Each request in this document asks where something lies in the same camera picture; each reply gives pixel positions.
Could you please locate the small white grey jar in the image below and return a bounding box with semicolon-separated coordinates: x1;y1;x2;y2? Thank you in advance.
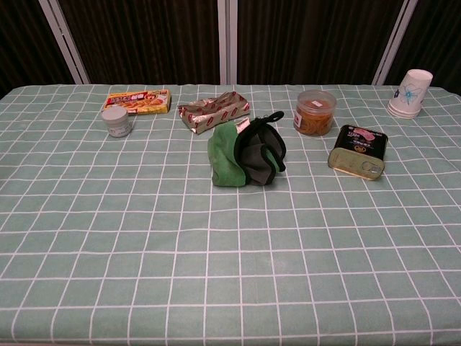
100;107;131;138

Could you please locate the white paper cup blue flower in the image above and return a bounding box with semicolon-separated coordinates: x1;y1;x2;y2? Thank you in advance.
387;68;434;120

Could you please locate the silver red foil packet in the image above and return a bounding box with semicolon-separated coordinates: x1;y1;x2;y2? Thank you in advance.
177;91;251;135

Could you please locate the dark green cloth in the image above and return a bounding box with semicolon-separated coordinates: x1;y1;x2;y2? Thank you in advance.
207;110;287;188

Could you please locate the green white checked tablecloth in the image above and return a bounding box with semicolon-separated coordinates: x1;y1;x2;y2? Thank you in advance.
0;84;461;346

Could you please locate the clear jar of rubber bands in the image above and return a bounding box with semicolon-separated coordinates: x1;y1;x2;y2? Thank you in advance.
292;89;338;137

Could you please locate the yellow snack box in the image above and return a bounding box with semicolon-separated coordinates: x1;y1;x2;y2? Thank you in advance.
102;89;172;116

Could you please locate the black luncheon meat can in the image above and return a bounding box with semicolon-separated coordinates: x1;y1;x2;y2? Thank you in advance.
327;124;389;182

